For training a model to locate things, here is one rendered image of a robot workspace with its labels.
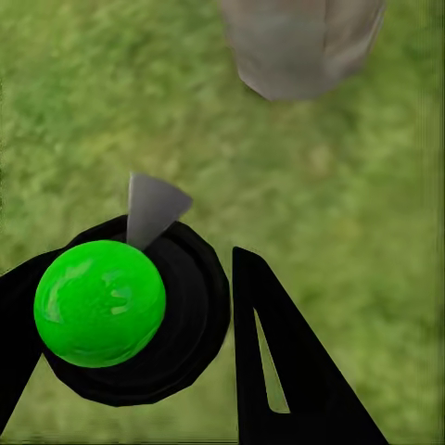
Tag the pesticide atomizer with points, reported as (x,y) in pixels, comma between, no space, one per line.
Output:
(134,309)

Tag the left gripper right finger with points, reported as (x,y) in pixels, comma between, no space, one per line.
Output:
(324,410)

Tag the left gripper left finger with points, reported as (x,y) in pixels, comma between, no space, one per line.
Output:
(20,348)

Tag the tree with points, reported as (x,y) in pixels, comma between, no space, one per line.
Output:
(300,50)

